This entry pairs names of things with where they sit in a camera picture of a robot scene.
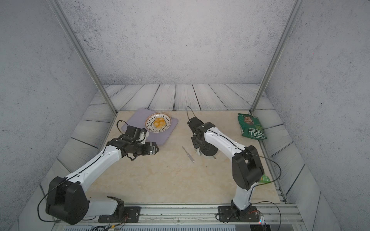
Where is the black round alarm clock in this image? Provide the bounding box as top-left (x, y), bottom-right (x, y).
top-left (199, 144), bottom-right (218, 157)

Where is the yellow fruit in bowl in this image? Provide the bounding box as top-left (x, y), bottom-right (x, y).
top-left (153, 117), bottom-right (166, 129)

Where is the green snack bag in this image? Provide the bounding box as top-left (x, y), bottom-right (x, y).
top-left (238, 114), bottom-right (267, 140)

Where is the green packet behind right arm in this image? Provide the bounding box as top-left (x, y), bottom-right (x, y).
top-left (259, 174), bottom-right (271, 184)

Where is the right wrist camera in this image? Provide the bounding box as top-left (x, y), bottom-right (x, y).
top-left (187, 116), bottom-right (204, 133)

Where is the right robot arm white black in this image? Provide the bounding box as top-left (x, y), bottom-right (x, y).
top-left (188, 121), bottom-right (265, 213)

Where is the patterned bowl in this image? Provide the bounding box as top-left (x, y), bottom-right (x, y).
top-left (145, 113), bottom-right (172, 133)

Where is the aluminium corner post right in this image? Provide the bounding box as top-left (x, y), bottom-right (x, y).
top-left (250, 0), bottom-right (304, 114)

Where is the aluminium corner post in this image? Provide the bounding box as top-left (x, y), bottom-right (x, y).
top-left (250, 0), bottom-right (304, 114)
top-left (47, 0), bottom-right (118, 115)

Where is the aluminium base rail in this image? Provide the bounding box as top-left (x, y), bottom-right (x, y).
top-left (53, 203), bottom-right (306, 231)

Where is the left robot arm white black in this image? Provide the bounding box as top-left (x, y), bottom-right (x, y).
top-left (45, 135), bottom-right (160, 225)

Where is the small screwdriver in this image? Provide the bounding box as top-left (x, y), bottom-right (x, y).
top-left (182, 147), bottom-right (195, 163)

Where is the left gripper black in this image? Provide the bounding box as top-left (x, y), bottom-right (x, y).
top-left (131, 141), bottom-right (161, 157)

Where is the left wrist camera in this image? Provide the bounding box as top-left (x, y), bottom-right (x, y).
top-left (122, 126), bottom-right (147, 143)

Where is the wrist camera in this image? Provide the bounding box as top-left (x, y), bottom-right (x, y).
top-left (187, 116), bottom-right (204, 133)
top-left (122, 126), bottom-right (147, 143)

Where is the aluminium corner post left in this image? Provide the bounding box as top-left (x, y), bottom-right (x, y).
top-left (47, 0), bottom-right (118, 115)

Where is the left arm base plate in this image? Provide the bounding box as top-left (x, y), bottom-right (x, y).
top-left (98, 206), bottom-right (141, 223)

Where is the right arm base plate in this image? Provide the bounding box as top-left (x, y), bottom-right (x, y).
top-left (215, 206), bottom-right (261, 223)

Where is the purple mat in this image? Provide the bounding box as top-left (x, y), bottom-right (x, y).
top-left (127, 108), bottom-right (179, 146)

